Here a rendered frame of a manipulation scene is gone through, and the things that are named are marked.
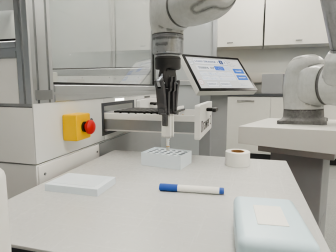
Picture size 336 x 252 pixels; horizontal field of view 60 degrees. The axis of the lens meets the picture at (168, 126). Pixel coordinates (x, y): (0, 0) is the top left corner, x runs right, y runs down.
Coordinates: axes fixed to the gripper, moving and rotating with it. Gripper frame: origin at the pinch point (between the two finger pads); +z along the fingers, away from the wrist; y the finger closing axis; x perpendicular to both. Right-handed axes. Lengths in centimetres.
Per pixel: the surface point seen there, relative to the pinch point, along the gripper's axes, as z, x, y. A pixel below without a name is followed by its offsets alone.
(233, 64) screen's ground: -28, -12, -136
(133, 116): -1.5, -15.6, -5.5
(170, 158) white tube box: 7.9, 4.2, 7.1
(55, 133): 0.5, -21.5, 22.7
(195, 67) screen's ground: -24, -29, -102
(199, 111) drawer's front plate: -4.0, 7.3, -7.6
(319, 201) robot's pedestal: 33, 44, -45
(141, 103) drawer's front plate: -4.0, -29.8, -34.6
